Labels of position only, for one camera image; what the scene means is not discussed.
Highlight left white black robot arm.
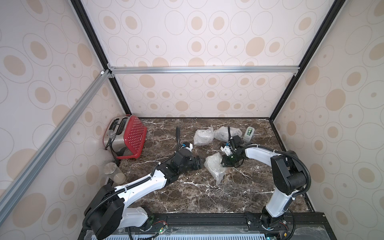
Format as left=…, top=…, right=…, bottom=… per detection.
left=82, top=151, right=205, bottom=240

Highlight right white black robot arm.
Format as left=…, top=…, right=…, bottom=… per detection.
left=221, top=144, right=312, bottom=219

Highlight white green small device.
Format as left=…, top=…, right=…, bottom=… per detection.
left=243, top=127, right=255, bottom=143

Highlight red silver toaster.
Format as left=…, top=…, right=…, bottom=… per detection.
left=104, top=115, right=147, bottom=160

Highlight upper glass jar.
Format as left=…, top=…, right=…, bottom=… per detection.
left=103, top=162, right=126, bottom=185

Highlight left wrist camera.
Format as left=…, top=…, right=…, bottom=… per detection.
left=175, top=142, right=193, bottom=161

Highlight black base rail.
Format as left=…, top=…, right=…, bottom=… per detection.
left=77, top=212, right=337, bottom=240

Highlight horizontal aluminium frame bar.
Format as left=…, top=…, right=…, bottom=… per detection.
left=110, top=66, right=300, bottom=75

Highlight diagonal aluminium frame bar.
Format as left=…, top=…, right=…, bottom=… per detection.
left=1, top=70, right=112, bottom=224

